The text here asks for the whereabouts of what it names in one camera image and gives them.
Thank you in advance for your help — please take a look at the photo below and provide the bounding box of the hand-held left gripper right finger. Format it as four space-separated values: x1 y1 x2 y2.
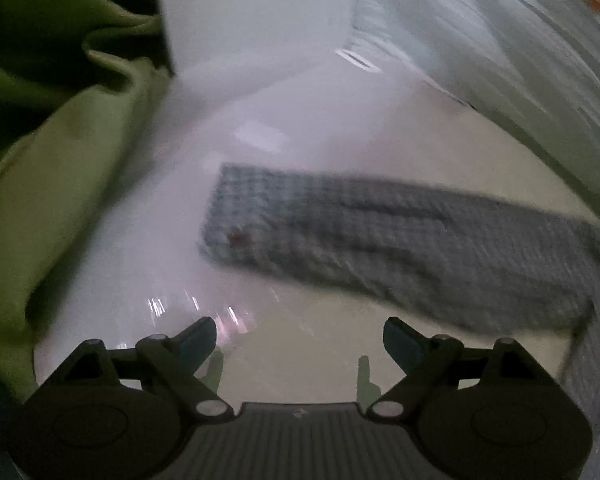
365 316 563 424

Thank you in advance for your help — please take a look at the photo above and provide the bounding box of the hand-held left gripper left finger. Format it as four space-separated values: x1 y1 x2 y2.
55 316 233 424

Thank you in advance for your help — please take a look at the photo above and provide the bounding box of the blue plaid shirt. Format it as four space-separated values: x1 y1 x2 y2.
197 162 600 461

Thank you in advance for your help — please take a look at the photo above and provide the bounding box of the green grid pattern mat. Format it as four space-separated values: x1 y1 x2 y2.
212 77 600 407

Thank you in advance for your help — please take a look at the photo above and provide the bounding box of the green curtain cloth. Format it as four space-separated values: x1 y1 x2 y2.
0 0 175 403

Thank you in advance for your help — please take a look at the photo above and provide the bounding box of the white backdrop sheet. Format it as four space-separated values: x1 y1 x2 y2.
32 0 431 386

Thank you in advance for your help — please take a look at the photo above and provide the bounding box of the pale blue carrot print quilt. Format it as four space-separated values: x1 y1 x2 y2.
347 0 600 223

